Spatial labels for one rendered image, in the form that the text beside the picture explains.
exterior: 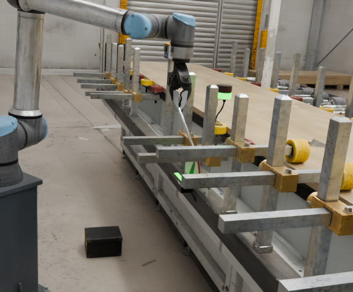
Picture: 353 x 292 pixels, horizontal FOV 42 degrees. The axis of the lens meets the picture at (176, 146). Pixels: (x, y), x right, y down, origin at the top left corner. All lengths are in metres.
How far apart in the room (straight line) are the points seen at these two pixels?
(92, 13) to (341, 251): 1.18
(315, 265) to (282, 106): 0.42
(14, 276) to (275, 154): 1.40
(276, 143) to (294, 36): 10.56
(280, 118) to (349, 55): 10.05
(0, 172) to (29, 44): 0.56
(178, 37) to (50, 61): 7.73
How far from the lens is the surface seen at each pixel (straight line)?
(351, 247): 1.42
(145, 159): 1.67
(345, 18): 11.51
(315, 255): 1.18
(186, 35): 1.81
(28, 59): 2.13
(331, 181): 1.11
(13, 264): 2.24
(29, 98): 2.16
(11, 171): 2.10
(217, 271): 2.35
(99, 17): 1.79
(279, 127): 1.29
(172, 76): 1.85
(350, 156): 1.82
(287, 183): 1.27
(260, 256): 1.40
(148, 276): 2.57
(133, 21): 1.72
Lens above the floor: 1.36
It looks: 16 degrees down
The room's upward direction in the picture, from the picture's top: 4 degrees clockwise
